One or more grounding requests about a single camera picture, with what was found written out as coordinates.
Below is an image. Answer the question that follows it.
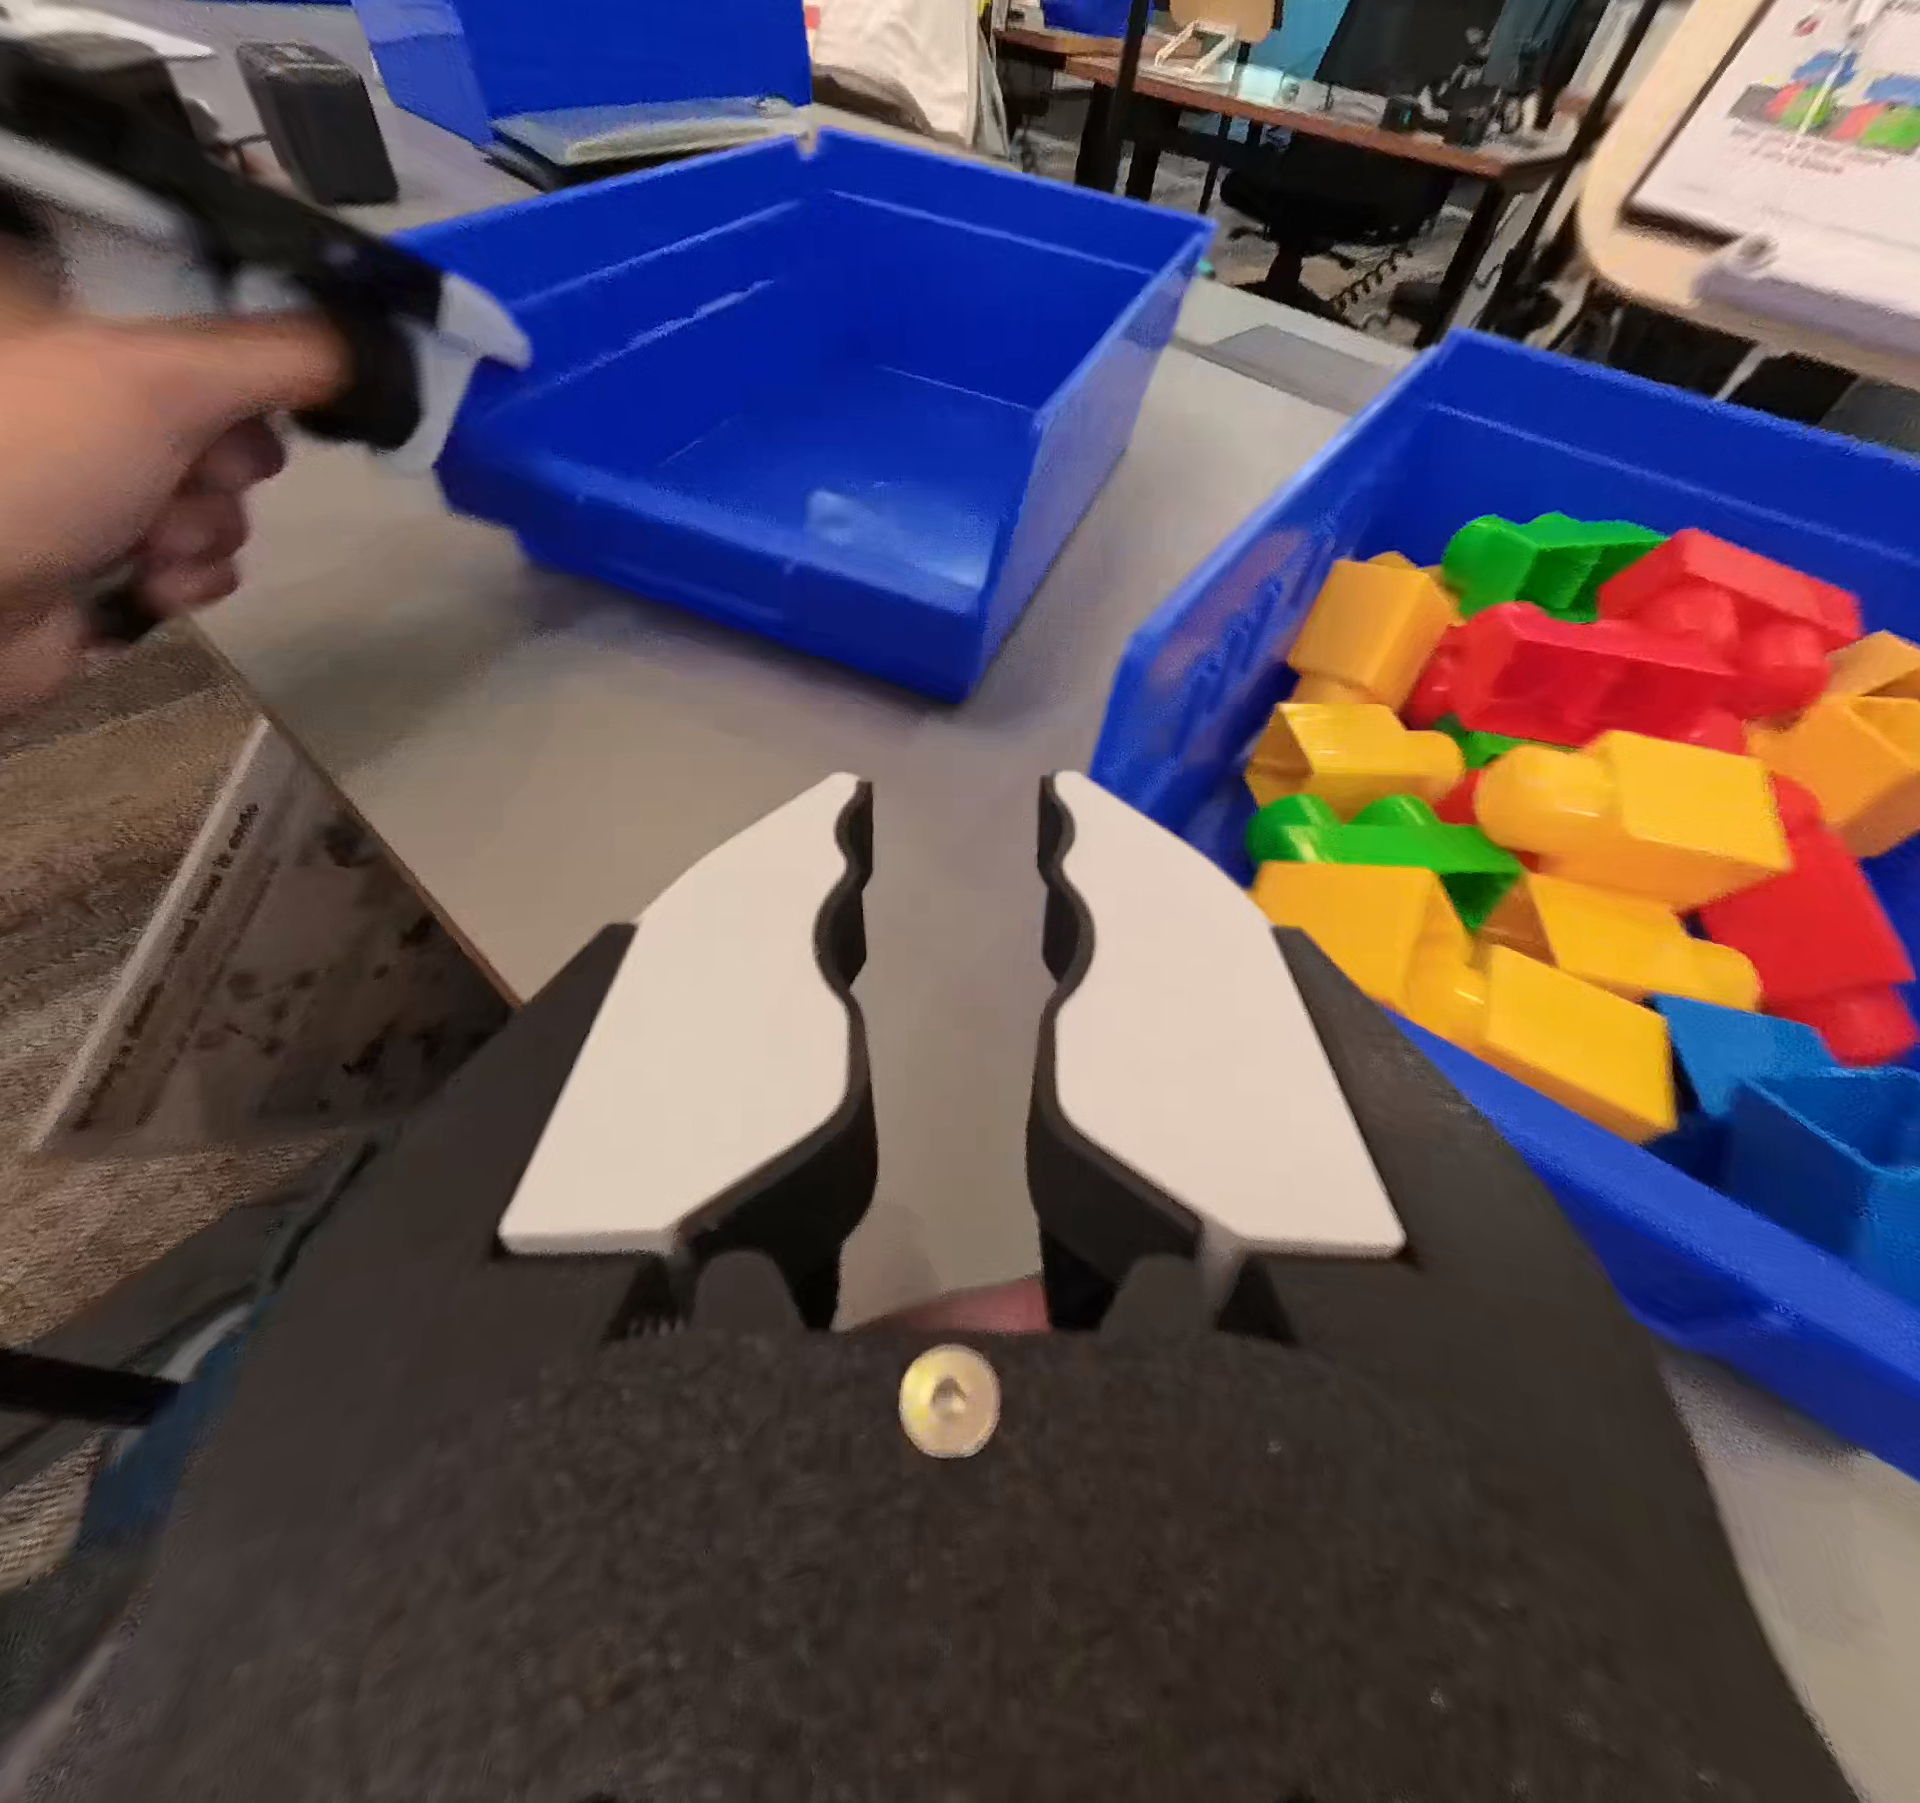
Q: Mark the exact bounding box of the clear plastic sheet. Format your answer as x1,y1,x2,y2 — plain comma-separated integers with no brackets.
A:
492,100,813,173

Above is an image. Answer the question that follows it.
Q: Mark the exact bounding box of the person's dark sweatshirt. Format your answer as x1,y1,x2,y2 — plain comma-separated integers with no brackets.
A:
0,1157,376,1803

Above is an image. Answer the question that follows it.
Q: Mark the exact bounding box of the grey desk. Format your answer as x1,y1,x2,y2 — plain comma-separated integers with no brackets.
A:
59,0,1920,1803

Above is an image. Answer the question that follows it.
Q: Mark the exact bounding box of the pile of colourful toy blocks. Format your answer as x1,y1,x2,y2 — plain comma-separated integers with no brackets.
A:
1245,513,1920,1149

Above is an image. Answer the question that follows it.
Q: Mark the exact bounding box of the instruction board on stand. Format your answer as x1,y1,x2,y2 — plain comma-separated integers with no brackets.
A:
1576,0,1920,353

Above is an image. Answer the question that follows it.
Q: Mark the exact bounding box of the black rectangular device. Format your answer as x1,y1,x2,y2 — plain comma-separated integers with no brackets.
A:
236,39,400,209

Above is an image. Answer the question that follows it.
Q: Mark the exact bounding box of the brown wooden desk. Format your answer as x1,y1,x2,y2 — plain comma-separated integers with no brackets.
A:
997,26,1592,338

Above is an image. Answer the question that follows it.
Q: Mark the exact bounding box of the person's left hand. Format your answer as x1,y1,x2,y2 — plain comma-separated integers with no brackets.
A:
0,258,357,706

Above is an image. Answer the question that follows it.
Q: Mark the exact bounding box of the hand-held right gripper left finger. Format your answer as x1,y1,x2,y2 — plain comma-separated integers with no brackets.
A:
494,771,881,1332

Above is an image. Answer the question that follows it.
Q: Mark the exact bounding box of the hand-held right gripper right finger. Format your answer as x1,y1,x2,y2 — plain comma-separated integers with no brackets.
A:
1026,768,1408,1332

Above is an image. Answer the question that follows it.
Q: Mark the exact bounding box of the printed paper sheet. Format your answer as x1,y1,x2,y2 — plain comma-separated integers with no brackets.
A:
29,721,516,1163

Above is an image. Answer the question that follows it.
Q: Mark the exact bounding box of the white printed paper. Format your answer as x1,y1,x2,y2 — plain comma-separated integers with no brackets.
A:
1631,0,1920,247

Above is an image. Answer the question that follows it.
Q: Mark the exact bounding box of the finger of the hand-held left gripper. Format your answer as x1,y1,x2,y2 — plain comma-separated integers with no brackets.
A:
432,273,536,377

